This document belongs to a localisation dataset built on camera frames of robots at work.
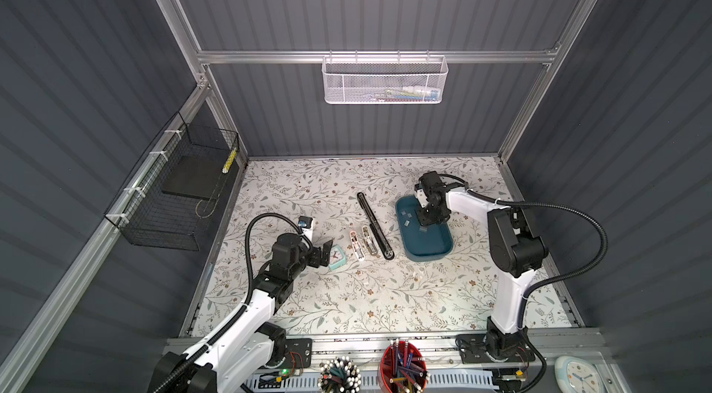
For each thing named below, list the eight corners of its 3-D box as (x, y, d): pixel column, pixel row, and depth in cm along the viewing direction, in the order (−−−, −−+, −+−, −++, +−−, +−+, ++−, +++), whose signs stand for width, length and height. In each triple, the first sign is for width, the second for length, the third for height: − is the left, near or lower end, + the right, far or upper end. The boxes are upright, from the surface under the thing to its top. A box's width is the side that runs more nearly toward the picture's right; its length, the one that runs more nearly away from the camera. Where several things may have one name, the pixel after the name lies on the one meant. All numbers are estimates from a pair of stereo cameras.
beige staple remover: (371, 257, 94) (371, 248, 89) (361, 236, 99) (361, 226, 94) (378, 254, 94) (378, 245, 89) (367, 233, 100) (368, 224, 94)
